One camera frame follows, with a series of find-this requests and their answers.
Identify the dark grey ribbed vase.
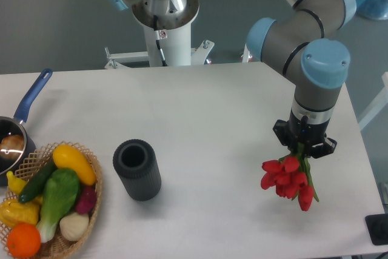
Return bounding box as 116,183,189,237
113,139,162,201

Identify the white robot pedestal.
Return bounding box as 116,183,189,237
105,0,215,69

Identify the green cucumber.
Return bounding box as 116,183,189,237
18,160,57,203

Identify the woven wicker basket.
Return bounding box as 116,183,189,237
13,141,102,258

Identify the red tulip bouquet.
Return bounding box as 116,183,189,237
260,143,319,212

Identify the white garlic bulb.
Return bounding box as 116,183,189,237
59,212,89,241

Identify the green bok choy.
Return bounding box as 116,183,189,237
36,168,80,243

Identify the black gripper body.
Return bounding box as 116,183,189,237
287,111,329,150

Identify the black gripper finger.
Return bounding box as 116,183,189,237
309,137,337,159
273,119,296,150

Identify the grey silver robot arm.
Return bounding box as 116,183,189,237
109,0,356,159

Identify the orange fruit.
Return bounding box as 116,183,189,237
6,223,41,258

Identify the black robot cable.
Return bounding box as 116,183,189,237
153,15,168,67

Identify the white frame bar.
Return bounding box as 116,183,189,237
358,72,387,131

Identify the purple red onion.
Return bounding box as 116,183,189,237
75,186,97,214

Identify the blue handled saucepan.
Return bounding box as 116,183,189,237
1,69,53,187

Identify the yellow bell pepper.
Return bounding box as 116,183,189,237
1,199,40,229

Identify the yellow squash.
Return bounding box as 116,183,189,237
52,144,96,186

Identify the bread roll in pan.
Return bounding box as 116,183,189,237
1,135,24,161

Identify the black device at edge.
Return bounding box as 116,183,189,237
365,214,387,246

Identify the yellow banana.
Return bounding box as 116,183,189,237
6,171,27,195

